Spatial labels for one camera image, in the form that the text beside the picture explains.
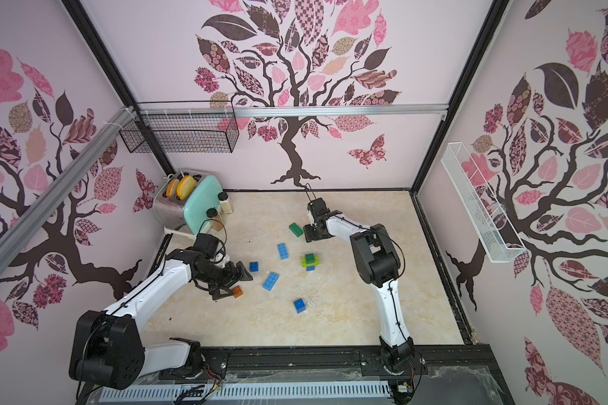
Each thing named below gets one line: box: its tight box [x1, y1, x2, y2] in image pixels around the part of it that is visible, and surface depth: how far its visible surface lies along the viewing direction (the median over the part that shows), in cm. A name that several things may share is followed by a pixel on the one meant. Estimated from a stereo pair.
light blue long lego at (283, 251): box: [276, 243, 290, 261], surface depth 100 cm
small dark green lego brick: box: [287, 222, 304, 238], surface depth 108 cm
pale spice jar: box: [217, 191, 233, 215], surface depth 109 cm
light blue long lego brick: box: [261, 271, 280, 292], surface depth 92 cm
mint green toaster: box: [152, 168, 223, 236], surface depth 97 cm
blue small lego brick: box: [293, 297, 307, 314], surface depth 85 cm
